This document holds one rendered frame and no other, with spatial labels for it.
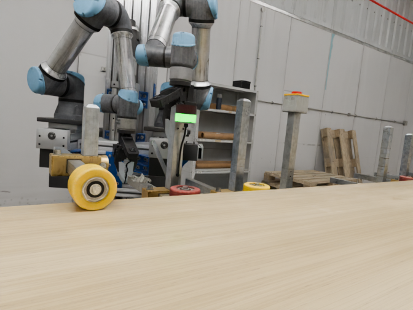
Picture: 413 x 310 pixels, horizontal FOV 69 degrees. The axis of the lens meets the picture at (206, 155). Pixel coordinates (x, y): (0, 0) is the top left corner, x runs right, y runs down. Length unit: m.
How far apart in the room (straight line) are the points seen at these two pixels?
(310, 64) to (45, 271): 5.26
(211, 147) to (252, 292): 3.78
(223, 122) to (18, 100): 2.40
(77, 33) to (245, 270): 1.21
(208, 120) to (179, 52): 3.08
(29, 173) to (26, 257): 3.05
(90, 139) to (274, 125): 4.19
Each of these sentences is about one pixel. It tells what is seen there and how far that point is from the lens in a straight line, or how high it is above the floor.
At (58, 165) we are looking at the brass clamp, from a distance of 0.81.
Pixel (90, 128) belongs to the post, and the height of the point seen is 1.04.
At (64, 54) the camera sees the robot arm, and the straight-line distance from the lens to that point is 1.46.
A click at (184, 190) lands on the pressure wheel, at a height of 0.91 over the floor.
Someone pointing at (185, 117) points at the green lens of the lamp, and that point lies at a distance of 0.84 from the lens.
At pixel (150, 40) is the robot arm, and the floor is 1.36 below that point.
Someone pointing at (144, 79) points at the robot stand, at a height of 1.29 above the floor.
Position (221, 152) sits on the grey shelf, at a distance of 4.21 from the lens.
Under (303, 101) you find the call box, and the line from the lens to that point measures 1.22.
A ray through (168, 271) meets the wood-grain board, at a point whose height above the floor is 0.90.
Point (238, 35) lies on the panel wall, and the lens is 4.45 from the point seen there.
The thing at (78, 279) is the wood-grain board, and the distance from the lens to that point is 0.37.
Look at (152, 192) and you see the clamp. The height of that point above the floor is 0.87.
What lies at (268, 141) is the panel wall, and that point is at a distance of 4.78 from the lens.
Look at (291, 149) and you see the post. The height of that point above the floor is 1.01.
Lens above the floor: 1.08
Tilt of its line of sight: 6 degrees down
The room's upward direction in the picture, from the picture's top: 5 degrees clockwise
